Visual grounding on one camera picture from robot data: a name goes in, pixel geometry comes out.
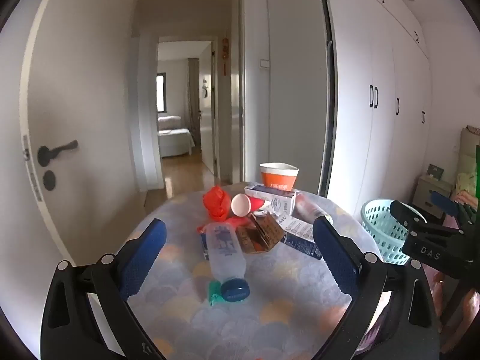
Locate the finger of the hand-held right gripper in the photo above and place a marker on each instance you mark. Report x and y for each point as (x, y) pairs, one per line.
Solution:
(407, 217)
(444, 200)

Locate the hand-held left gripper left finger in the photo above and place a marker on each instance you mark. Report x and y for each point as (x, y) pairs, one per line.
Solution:
(144, 255)

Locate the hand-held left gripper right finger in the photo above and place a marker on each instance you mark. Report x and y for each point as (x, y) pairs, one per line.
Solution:
(335, 258)

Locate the light teal plastic basket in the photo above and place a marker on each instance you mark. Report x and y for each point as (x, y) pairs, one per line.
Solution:
(382, 232)

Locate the clear plastic bottle blue cap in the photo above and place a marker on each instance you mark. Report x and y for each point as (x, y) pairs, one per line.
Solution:
(225, 251)

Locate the red paper cup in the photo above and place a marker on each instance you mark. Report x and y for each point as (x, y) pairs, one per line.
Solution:
(255, 204)

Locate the beige nightstand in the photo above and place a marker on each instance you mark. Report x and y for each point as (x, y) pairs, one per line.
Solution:
(427, 195)

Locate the small dark framed object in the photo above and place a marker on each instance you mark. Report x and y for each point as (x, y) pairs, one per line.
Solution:
(435, 171)

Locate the dark blue carton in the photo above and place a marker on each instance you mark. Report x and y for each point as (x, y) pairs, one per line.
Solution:
(300, 238)

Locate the brown cardboard box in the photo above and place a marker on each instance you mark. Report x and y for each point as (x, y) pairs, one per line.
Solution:
(268, 232)

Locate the teal plastic wrapper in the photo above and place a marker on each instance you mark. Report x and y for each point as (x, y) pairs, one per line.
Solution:
(214, 293)

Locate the white milk carton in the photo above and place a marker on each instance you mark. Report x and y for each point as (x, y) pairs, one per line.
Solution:
(279, 199)

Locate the red plastic bag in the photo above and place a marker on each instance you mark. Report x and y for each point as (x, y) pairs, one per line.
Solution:
(216, 202)

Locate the orange paper bowl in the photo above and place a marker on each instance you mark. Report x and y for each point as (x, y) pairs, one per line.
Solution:
(279, 179)

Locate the white bed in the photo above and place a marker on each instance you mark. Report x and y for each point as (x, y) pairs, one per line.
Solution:
(174, 138)

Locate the black door lock knob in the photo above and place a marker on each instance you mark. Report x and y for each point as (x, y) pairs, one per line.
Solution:
(49, 180)

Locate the white wardrobe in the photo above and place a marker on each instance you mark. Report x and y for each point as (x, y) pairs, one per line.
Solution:
(375, 63)

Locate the window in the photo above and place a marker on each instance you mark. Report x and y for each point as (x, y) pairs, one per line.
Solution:
(160, 93)

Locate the white room door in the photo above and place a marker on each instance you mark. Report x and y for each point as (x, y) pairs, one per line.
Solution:
(90, 101)

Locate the red hanging ornament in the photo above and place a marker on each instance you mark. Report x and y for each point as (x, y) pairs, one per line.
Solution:
(225, 50)

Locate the white light switch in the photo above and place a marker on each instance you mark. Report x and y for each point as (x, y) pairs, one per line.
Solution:
(264, 63)

